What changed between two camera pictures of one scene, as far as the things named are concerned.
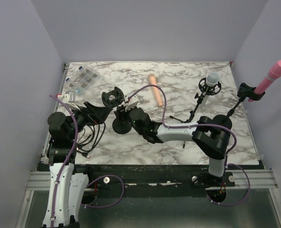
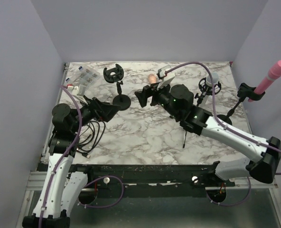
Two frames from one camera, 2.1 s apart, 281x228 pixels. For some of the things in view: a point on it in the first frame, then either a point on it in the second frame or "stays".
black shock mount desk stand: [114, 98] -> [115, 75]
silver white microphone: [212, 79] stays
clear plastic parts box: [81, 79] stays
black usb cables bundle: [89, 138] stays
